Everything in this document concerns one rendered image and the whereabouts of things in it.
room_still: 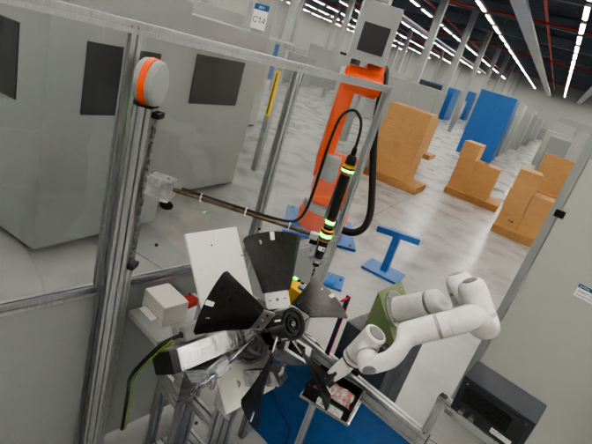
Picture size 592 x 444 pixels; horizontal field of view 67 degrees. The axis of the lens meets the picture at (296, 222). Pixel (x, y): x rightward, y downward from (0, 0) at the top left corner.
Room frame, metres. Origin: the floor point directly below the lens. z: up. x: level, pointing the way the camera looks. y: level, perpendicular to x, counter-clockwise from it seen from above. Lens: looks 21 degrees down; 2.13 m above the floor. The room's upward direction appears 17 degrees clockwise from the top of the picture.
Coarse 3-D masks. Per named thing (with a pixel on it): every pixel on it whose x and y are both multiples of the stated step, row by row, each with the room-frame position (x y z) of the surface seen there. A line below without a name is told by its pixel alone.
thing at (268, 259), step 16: (256, 240) 1.55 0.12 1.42; (272, 240) 1.57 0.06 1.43; (288, 240) 1.59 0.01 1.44; (256, 256) 1.53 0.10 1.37; (272, 256) 1.54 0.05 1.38; (288, 256) 1.55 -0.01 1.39; (256, 272) 1.50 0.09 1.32; (272, 272) 1.51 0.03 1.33; (288, 272) 1.52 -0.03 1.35; (272, 288) 1.48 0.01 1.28; (288, 288) 1.48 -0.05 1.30
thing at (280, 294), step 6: (270, 294) 1.47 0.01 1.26; (276, 294) 1.47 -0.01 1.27; (282, 294) 1.47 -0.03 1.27; (288, 294) 1.48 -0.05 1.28; (282, 300) 1.46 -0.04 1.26; (288, 300) 1.46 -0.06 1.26; (270, 306) 1.45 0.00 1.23; (276, 306) 1.45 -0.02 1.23; (282, 306) 1.45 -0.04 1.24; (288, 306) 1.45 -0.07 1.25
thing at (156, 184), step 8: (152, 176) 1.48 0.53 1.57; (160, 176) 1.51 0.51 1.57; (168, 176) 1.53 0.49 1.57; (144, 184) 1.49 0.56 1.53; (152, 184) 1.48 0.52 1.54; (160, 184) 1.48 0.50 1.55; (168, 184) 1.48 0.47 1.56; (176, 184) 1.53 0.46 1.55; (144, 192) 1.48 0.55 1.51; (152, 192) 1.48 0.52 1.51; (160, 192) 1.48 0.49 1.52; (168, 192) 1.48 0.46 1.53; (168, 200) 1.48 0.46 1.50
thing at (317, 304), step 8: (312, 280) 1.73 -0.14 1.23; (304, 288) 1.67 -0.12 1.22; (312, 288) 1.69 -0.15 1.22; (304, 296) 1.62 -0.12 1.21; (312, 296) 1.64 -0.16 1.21; (320, 296) 1.66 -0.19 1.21; (328, 296) 1.68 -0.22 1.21; (296, 304) 1.54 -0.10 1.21; (304, 304) 1.56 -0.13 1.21; (312, 304) 1.58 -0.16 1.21; (320, 304) 1.60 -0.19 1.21; (328, 304) 1.63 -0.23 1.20; (336, 304) 1.66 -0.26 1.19; (304, 312) 1.52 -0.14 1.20; (312, 312) 1.53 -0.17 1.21; (320, 312) 1.56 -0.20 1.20; (328, 312) 1.58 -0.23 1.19; (336, 312) 1.62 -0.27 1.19; (344, 312) 1.66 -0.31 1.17
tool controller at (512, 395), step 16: (480, 368) 1.43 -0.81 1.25; (464, 384) 1.39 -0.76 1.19; (480, 384) 1.36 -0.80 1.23; (496, 384) 1.37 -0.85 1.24; (512, 384) 1.38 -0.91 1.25; (464, 400) 1.39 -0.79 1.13; (480, 400) 1.35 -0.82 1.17; (496, 400) 1.32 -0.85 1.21; (512, 400) 1.31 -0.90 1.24; (528, 400) 1.33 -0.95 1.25; (464, 416) 1.39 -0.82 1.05; (480, 416) 1.35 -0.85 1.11; (496, 416) 1.31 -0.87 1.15; (512, 416) 1.28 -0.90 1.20; (528, 416) 1.26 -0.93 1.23; (496, 432) 1.31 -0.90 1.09; (512, 432) 1.28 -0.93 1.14; (528, 432) 1.25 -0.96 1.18
